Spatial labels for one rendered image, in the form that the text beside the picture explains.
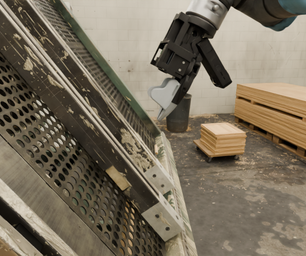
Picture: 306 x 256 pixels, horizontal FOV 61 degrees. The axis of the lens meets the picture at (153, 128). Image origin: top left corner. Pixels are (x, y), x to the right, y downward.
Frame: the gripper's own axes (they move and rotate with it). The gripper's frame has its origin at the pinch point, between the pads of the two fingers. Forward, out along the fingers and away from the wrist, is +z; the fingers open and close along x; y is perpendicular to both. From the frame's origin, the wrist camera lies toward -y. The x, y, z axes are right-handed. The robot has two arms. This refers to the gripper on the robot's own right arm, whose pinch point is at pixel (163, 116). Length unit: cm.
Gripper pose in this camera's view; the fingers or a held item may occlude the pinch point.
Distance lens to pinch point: 56.8
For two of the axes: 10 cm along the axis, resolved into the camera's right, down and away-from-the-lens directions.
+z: -4.5, 8.8, 1.7
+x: 2.1, 2.8, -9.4
